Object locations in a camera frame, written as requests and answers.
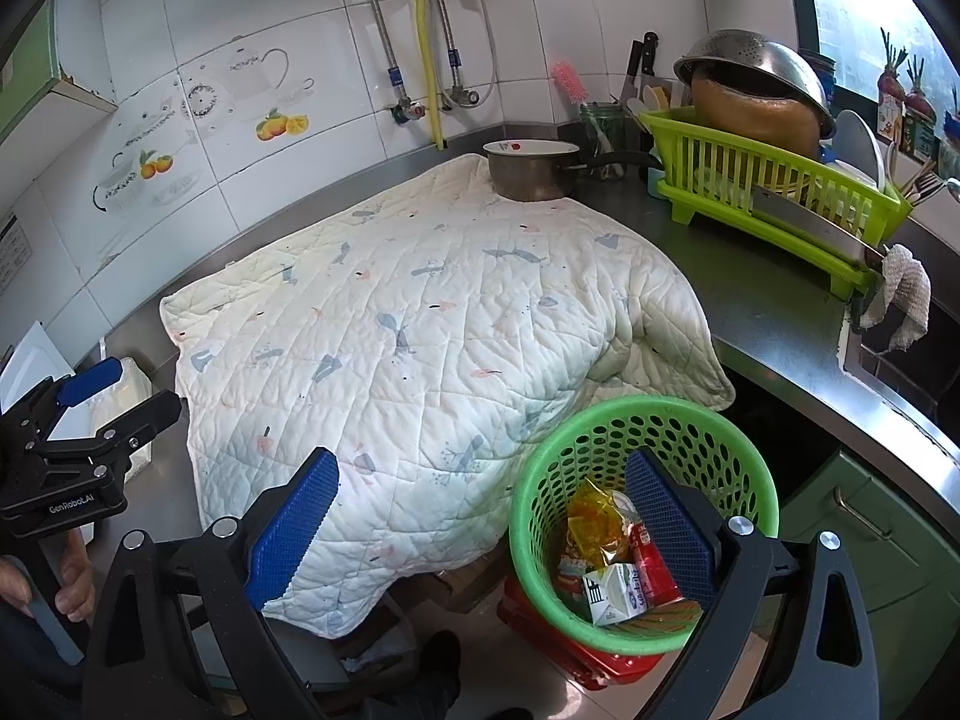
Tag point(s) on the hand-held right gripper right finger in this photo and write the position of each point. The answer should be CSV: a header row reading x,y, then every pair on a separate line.
x,y
667,517

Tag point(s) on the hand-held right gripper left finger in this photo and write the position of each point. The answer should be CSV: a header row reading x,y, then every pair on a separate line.
x,y
292,532

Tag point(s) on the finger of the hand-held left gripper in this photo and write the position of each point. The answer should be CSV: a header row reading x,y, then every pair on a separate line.
x,y
142,420
90,382

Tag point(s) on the red soda can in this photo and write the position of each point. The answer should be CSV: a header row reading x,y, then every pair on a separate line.
x,y
654,566

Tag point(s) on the yellow snack wrapper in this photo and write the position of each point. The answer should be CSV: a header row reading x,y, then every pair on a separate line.
x,y
596,521

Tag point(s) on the white milk carton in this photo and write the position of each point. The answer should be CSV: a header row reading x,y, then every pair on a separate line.
x,y
611,592

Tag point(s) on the red snack cup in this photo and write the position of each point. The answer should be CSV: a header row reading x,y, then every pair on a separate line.
x,y
574,576

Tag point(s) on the green plastic basket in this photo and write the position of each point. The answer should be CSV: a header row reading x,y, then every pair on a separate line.
x,y
570,427

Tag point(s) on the person's left hand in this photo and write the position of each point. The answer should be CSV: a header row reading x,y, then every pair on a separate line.
x,y
75,585

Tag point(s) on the red plastic stool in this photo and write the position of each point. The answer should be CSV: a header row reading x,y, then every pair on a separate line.
x,y
570,660

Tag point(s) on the person's black shoe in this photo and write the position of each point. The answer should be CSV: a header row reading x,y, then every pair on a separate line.
x,y
442,664

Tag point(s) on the green cabinet door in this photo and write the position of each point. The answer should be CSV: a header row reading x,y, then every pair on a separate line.
x,y
885,577

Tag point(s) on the white quilted blanket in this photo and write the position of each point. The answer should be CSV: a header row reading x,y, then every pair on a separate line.
x,y
420,315

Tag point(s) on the steel sink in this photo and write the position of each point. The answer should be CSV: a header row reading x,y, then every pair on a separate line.
x,y
900,382

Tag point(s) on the white rag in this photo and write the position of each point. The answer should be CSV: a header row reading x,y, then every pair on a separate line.
x,y
900,292

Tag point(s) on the steel cleaver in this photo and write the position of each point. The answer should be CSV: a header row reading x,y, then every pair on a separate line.
x,y
810,221

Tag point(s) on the teal cup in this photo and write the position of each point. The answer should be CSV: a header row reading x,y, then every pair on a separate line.
x,y
658,181

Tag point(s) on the green dish rack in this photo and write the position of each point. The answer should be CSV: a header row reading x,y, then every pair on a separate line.
x,y
720,165

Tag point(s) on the metal saucepan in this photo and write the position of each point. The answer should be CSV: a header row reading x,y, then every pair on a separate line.
x,y
525,176

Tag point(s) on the green glass jar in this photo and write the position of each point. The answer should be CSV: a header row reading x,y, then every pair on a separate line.
x,y
609,139

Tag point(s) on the water valve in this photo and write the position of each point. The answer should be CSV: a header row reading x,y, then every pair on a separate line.
x,y
406,112

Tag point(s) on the brown clay pot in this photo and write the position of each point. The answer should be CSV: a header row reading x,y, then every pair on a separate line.
x,y
750,112

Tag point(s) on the white plate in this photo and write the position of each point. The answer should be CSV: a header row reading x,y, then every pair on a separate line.
x,y
859,150

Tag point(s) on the pink bottle brush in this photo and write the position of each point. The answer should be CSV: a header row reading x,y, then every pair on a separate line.
x,y
570,82

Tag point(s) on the steel colander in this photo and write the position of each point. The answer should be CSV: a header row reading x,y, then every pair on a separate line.
x,y
757,60

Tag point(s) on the blue plastic container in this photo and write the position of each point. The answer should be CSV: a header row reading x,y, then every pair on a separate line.
x,y
825,75

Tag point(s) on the sprouting bulb plant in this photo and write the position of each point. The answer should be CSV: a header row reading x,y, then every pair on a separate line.
x,y
921,97
892,82

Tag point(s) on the green wall cabinet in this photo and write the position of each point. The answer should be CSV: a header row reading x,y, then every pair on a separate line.
x,y
30,75

